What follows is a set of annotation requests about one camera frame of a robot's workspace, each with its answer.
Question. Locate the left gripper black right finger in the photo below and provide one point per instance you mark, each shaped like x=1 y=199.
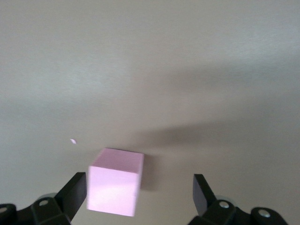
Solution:
x=206 y=199

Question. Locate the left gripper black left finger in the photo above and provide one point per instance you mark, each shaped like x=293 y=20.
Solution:
x=70 y=199

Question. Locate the pink foam cube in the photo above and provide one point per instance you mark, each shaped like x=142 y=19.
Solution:
x=112 y=187

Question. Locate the tiny white crumb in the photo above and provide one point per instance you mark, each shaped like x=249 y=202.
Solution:
x=73 y=141

